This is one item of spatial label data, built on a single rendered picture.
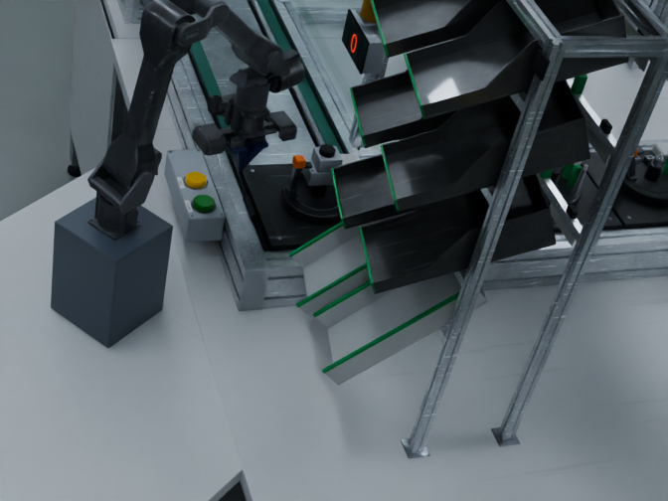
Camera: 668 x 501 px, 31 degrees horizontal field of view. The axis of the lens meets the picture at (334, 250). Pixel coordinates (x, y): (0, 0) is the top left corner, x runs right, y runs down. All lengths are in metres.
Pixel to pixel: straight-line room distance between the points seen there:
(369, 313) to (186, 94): 0.77
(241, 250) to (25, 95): 2.11
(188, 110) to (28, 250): 0.46
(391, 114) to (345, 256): 0.32
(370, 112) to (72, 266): 0.57
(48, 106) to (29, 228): 1.84
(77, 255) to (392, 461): 0.62
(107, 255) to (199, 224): 0.31
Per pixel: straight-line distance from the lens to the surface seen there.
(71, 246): 2.07
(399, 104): 1.90
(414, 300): 1.97
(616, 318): 2.48
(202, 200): 2.28
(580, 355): 2.36
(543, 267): 2.44
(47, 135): 4.05
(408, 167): 1.80
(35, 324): 2.18
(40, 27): 4.59
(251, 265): 2.18
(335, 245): 2.12
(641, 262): 2.56
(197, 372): 2.12
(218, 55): 2.81
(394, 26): 1.81
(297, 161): 2.25
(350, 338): 2.00
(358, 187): 2.00
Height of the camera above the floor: 2.39
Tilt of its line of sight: 40 degrees down
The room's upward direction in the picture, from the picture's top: 14 degrees clockwise
